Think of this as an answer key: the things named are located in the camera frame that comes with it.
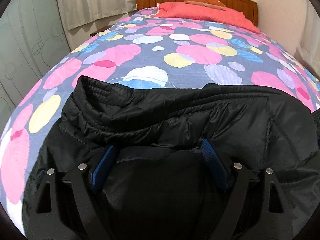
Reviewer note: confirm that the black puffer jacket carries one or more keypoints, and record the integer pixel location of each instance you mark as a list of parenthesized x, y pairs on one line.
[(175, 120)]

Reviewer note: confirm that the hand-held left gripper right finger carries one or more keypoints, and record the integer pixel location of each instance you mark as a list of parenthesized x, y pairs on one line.
[(215, 165)]

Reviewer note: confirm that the frosted glass wardrobe door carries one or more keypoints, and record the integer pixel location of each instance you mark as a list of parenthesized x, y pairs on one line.
[(30, 42)]

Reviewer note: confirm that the colourful circle-print bedspread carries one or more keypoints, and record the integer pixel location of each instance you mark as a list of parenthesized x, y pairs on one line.
[(150, 55)]

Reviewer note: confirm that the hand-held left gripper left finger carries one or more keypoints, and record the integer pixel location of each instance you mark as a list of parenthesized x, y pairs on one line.
[(103, 167)]

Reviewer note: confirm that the cream curtain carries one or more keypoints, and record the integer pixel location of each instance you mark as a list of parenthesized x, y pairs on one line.
[(308, 35), (95, 2)]

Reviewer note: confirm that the red pillow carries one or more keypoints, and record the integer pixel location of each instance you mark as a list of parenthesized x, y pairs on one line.
[(200, 16)]

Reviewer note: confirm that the small orange cushion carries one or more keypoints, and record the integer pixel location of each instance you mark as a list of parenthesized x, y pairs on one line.
[(205, 1)]

